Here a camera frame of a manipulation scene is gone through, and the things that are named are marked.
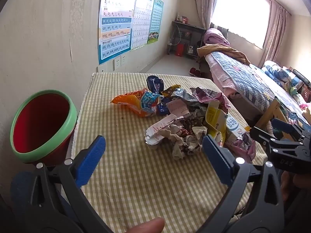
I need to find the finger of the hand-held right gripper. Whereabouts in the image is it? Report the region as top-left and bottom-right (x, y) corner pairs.
(250, 125), (300, 150)
(272, 117), (305, 139)

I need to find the purple snack bag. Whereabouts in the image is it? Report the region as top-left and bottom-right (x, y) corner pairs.
(190, 87), (231, 113)

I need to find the orange snack bag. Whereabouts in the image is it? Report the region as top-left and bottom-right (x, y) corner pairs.
(110, 90), (158, 117)

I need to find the person's right hand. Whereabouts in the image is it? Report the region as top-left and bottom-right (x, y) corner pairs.
(280, 172), (311, 202)

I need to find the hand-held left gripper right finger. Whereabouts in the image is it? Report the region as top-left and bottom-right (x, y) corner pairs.
(197, 135), (286, 233)

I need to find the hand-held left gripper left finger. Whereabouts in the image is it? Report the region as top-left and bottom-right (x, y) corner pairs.
(24, 135), (113, 233)

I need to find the pink bed sheet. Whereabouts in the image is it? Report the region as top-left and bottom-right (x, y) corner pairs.
(205, 53), (240, 98)

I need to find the tan blanket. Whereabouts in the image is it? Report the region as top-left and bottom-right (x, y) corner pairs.
(197, 44), (251, 65)

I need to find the bed with quilts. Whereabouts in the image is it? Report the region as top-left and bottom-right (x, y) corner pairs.
(210, 51), (311, 127)

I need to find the yellow brown candy wrapper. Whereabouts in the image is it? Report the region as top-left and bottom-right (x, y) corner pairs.
(162, 84), (181, 97)

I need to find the green chart wall poster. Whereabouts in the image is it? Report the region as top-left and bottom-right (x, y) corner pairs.
(147, 0), (164, 45)

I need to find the blue patterned pillow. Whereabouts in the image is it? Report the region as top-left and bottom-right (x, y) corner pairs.
(264, 61), (289, 82)

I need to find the wooden chair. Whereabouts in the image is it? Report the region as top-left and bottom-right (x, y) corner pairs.
(253, 97), (292, 136)

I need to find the light blue snack wrapper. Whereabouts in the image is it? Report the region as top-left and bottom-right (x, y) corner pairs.
(140, 91), (164, 117)

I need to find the person's left leg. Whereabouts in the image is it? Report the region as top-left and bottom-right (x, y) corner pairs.
(11, 172), (37, 214)

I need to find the white chart wall poster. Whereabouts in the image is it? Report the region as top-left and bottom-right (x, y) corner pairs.
(131, 0), (154, 52)

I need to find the dark brown printed wrapper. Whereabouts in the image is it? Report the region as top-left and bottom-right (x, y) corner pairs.
(180, 112), (208, 139)

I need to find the blue lettered wall poster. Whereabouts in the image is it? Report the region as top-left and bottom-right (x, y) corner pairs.
(98, 0), (136, 65)

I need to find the printed paper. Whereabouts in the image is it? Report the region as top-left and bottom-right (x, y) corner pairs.
(155, 126), (209, 161)

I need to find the silver foil wrapper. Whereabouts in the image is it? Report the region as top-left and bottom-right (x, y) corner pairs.
(170, 89), (197, 102)

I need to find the folded pink quilt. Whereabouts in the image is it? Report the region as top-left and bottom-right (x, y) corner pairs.
(203, 28), (230, 46)

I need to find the dark metal desk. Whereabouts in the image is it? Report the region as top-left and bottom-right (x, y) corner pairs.
(168, 21), (207, 59)

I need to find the white receipt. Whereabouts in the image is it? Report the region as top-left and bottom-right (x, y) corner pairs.
(145, 115), (185, 146)

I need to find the pink snack wrapper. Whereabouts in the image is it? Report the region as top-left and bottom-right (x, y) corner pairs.
(225, 132), (257, 163)

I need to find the person's left hand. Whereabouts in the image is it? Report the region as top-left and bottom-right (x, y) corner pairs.
(125, 217), (166, 233)

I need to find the red bin with green rim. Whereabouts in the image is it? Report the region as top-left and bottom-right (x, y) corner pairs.
(10, 90), (78, 167)

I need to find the pink curtain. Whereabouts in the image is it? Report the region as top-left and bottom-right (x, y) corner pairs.
(265, 2), (292, 68)
(193, 0), (223, 30)

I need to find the bright window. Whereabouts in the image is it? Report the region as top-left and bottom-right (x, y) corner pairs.
(211, 0), (273, 49)

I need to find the yellow white carton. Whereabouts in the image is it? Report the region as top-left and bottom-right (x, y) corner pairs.
(205, 101), (251, 146)

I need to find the dark blue snack wrapper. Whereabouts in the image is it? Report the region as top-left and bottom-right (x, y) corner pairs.
(146, 75), (166, 95)

